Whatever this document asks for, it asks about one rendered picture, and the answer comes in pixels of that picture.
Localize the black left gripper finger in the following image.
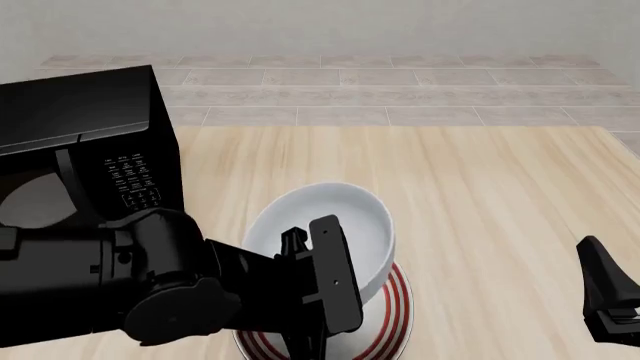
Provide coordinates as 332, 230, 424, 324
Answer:
280, 330, 331, 360

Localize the white bowl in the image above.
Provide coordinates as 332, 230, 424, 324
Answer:
241, 181, 398, 307

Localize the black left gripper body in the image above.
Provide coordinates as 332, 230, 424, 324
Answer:
269, 254, 325, 335

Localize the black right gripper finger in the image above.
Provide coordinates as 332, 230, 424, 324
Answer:
575, 234, 640, 306

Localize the black microwave oven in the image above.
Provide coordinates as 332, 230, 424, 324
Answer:
0, 64, 185, 345

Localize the white plate with red rings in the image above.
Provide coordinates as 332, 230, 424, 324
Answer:
231, 260, 415, 360

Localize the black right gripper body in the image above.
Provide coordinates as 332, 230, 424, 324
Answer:
582, 298, 640, 345

